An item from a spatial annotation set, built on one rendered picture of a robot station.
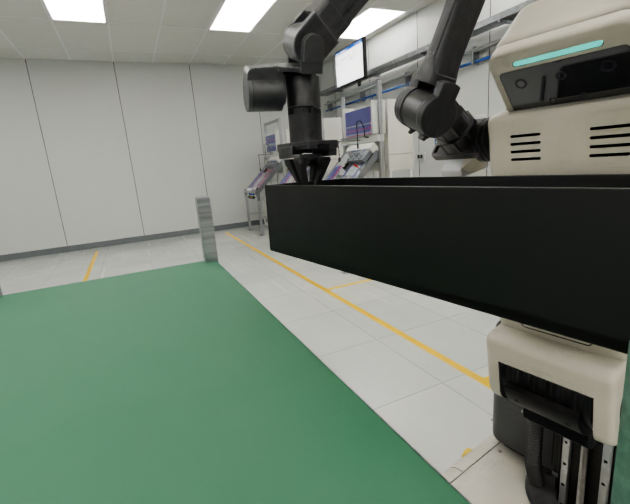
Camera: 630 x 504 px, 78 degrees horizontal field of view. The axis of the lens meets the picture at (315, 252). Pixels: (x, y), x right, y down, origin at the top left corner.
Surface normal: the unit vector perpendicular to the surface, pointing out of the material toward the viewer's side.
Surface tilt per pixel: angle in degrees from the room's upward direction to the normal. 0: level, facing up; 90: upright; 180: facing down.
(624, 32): 132
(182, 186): 90
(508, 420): 90
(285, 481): 0
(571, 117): 98
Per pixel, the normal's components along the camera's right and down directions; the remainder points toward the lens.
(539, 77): -0.55, 0.80
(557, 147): -0.80, 0.33
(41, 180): 0.43, 0.18
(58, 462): -0.07, -0.97
